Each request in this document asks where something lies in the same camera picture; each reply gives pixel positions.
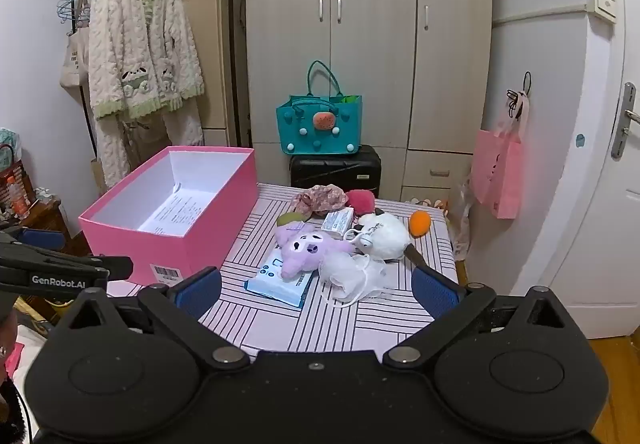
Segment black clothes rack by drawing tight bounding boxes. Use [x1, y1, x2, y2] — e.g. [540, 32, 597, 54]
[70, 0, 243, 147]

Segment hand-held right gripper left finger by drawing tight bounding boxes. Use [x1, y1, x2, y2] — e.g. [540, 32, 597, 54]
[55, 267, 251, 373]

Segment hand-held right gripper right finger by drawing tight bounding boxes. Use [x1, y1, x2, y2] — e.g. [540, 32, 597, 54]
[384, 268, 583, 370]

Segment white cable trunk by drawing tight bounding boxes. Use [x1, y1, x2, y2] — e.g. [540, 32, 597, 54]
[494, 4, 587, 24]

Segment pink fluffy pompom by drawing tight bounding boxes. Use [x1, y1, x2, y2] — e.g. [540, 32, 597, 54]
[345, 189, 377, 215]

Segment small tissue packet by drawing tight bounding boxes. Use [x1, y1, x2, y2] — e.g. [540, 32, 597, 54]
[321, 209, 356, 237]

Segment printed paper sheet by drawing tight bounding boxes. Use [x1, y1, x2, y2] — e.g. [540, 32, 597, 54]
[137, 184, 221, 235]

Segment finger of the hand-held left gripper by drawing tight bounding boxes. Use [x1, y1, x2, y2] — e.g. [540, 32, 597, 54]
[90, 256, 134, 281]
[0, 228, 69, 253]

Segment pink paper bag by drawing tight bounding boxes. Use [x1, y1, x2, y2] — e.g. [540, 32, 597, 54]
[471, 92, 523, 219]

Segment orange drink bottle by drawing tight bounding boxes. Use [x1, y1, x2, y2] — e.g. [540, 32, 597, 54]
[7, 174, 31, 220]

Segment white wall switch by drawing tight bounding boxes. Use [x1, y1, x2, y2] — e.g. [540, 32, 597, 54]
[585, 0, 618, 24]

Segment grey wardrobe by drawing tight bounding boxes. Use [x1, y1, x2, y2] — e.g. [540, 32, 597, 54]
[245, 0, 493, 203]

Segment white fuzzy pajama pants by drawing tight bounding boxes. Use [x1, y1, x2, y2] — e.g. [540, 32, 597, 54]
[95, 99, 206, 187]

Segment metal door handle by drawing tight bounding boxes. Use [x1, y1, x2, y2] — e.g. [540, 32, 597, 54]
[611, 82, 640, 160]

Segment white plush toy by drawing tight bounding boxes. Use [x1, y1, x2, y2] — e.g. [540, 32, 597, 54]
[345, 208, 431, 270]

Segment wall hook with hair ties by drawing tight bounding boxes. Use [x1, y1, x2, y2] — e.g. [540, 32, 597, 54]
[506, 72, 533, 121]

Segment pink cardboard box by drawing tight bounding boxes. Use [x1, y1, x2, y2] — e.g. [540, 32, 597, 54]
[77, 145, 258, 287]

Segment blue white wipes pack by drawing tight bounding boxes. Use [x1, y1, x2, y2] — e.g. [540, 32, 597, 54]
[244, 251, 316, 309]

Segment pink floral scrunchie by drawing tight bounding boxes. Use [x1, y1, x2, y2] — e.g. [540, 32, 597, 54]
[292, 184, 351, 217]

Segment red woven bag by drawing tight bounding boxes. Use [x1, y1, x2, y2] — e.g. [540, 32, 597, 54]
[0, 144, 36, 216]

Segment brown paper bag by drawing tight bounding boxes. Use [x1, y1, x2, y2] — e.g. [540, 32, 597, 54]
[90, 157, 108, 195]

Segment white fuzzy pajama jacket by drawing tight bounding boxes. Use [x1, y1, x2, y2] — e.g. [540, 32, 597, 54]
[87, 0, 206, 120]

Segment teal felt handbag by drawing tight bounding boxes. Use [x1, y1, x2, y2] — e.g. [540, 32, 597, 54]
[276, 60, 363, 156]

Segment striped tablecloth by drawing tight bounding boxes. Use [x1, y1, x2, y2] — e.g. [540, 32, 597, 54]
[107, 183, 458, 357]

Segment purple plush toy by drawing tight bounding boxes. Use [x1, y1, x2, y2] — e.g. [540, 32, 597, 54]
[272, 221, 356, 280]

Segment beige tote bag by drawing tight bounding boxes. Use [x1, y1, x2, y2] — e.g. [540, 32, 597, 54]
[60, 19, 91, 100]

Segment orange makeup sponge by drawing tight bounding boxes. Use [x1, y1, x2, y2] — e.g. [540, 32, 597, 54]
[409, 210, 432, 237]

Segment green white bag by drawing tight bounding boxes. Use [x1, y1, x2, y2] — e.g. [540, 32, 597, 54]
[0, 127, 23, 160]

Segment black suitcase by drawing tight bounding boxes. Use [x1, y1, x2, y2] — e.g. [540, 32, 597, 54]
[290, 144, 382, 199]

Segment wooden nightstand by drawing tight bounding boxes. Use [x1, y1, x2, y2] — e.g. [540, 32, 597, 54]
[17, 198, 72, 256]

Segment person's left hand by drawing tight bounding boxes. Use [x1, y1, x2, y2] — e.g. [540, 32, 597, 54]
[0, 311, 18, 377]

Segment clear plastic bag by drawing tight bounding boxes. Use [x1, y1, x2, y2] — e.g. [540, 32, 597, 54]
[449, 179, 476, 271]

